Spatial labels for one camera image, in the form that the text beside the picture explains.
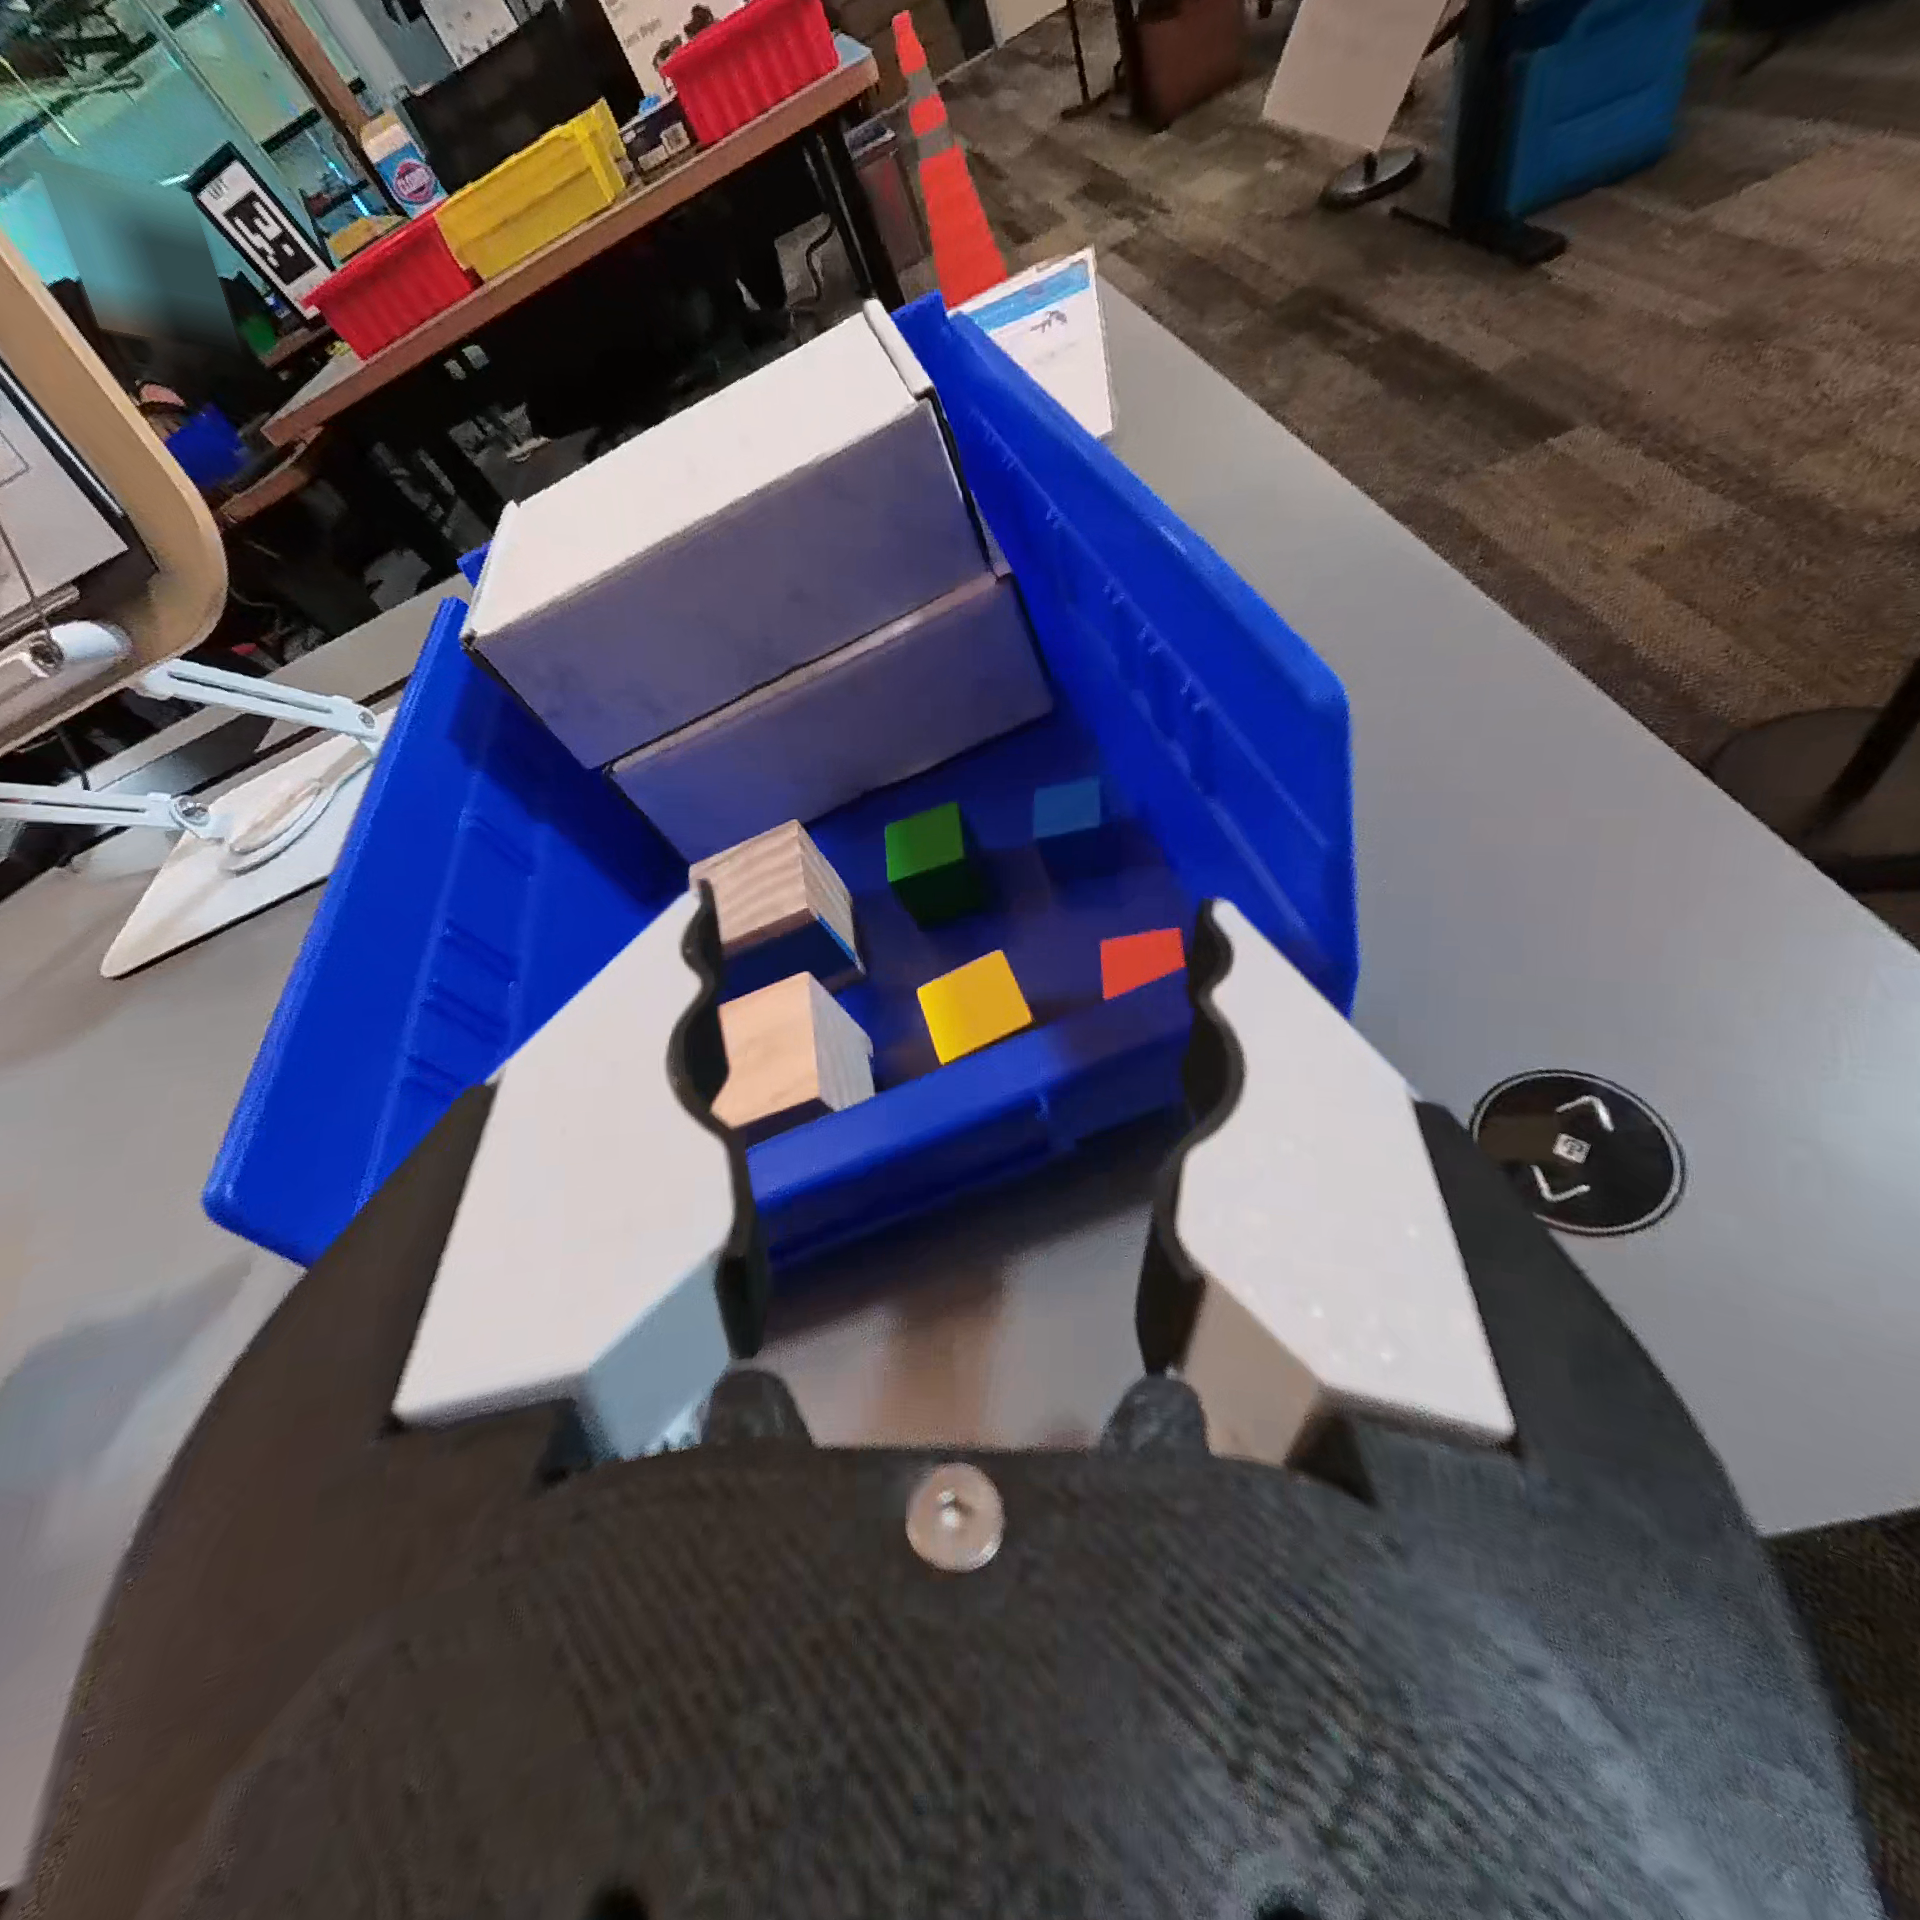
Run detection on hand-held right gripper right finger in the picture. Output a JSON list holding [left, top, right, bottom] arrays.
[[1136, 901, 1517, 1469]]

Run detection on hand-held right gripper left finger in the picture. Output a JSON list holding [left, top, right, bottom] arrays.
[[391, 884, 776, 1461]]

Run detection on blue plastic bin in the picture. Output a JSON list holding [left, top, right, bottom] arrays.
[[201, 293, 1359, 1298]]

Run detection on yellow cube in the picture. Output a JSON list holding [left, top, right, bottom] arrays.
[[919, 951, 1032, 1065]]

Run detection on green cube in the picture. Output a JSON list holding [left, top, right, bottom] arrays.
[[884, 801, 988, 922]]

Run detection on white cardboard box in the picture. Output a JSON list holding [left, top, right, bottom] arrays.
[[607, 569, 1056, 863], [462, 298, 999, 767]]

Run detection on black desk grommet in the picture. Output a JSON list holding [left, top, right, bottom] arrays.
[[1470, 1068, 1684, 1233]]

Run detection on grey desk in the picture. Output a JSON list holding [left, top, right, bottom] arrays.
[[0, 247, 1920, 1538]]

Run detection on wooden block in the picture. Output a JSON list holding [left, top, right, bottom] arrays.
[[689, 823, 859, 968], [711, 970, 875, 1129]]

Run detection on blue cube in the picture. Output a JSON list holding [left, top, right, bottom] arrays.
[[1031, 777, 1112, 879]]

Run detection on black chair base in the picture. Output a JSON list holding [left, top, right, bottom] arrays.
[[1709, 704, 1920, 902]]

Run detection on wooden board with instruction sheet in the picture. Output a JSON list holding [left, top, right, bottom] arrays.
[[0, 223, 230, 751]]

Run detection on white card sign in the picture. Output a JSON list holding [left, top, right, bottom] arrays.
[[951, 247, 1120, 441]]

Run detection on red plastic bin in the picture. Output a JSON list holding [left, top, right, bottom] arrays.
[[661, 0, 839, 144], [305, 216, 483, 358]]

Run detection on small yellow plastic bin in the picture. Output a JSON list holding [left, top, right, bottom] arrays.
[[435, 102, 628, 278]]

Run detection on fiducial marker sign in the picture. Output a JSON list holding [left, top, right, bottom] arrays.
[[188, 142, 335, 309]]

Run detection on wooden table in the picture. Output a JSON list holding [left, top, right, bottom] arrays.
[[263, 45, 887, 452]]

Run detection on orange traffic cone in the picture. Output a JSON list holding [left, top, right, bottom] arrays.
[[889, 10, 1009, 309]]

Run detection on white floor sign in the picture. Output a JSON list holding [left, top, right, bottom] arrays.
[[1264, 0, 1464, 204]]

